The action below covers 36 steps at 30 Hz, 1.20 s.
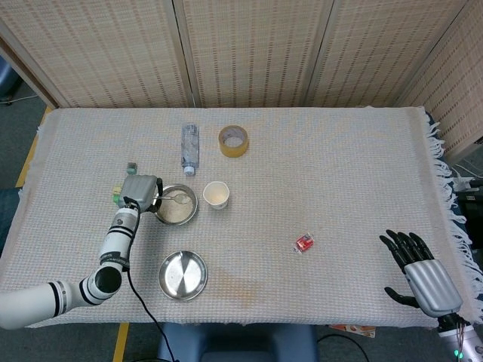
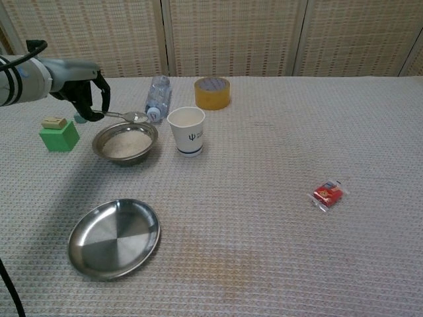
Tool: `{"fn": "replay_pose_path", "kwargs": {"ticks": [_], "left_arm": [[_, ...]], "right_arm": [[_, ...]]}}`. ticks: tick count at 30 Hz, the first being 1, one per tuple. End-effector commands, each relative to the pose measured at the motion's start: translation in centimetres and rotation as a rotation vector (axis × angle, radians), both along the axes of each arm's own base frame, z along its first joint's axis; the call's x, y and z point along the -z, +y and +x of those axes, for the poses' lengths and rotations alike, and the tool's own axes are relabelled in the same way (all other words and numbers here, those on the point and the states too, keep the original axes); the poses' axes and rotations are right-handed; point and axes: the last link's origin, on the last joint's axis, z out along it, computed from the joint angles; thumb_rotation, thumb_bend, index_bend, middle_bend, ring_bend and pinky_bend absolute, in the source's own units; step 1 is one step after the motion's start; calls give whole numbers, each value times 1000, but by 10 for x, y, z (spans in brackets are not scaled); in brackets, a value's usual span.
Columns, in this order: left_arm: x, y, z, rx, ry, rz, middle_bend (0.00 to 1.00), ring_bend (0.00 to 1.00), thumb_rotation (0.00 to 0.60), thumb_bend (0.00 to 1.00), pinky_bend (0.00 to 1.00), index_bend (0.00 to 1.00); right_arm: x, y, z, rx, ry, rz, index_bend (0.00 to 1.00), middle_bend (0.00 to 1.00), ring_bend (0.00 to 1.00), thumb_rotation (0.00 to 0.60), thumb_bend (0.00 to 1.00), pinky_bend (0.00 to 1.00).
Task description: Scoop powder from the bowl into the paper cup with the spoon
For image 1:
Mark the beige woven tablecloth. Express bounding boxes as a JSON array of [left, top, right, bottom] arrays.
[[0, 106, 483, 329]]

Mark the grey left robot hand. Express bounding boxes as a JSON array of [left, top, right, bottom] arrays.
[[117, 174, 164, 213]]

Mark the black box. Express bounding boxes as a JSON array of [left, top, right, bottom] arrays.
[[456, 180, 483, 229]]

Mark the white powder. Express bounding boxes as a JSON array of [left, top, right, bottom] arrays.
[[157, 189, 194, 222]]

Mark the woven bamboo folding screen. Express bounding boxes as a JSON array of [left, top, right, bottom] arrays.
[[0, 0, 483, 163]]

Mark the yellow packing tape roll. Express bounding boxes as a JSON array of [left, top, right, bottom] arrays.
[[218, 124, 250, 158]]

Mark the red snack packet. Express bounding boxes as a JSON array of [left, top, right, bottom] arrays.
[[291, 232, 316, 255]]

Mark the clear plastic water bottle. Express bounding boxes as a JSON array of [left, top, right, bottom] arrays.
[[180, 122, 199, 176]]

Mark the round steel plate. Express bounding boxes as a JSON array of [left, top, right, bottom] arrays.
[[158, 250, 209, 302]]

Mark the blue padded robot base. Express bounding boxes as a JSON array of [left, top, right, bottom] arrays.
[[156, 323, 320, 362]]

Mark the steel bowl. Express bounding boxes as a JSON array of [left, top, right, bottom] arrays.
[[152, 183, 199, 227]]

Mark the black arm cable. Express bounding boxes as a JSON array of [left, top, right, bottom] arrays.
[[120, 195, 178, 362]]

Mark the white paper cup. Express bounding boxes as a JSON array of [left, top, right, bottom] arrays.
[[202, 181, 231, 210]]

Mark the orange printed paper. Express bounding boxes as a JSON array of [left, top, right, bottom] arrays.
[[328, 323, 378, 339]]

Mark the white power strip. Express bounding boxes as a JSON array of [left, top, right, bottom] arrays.
[[451, 164, 483, 189]]

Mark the grey black right robot hand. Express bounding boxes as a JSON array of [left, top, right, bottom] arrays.
[[379, 229, 464, 317]]

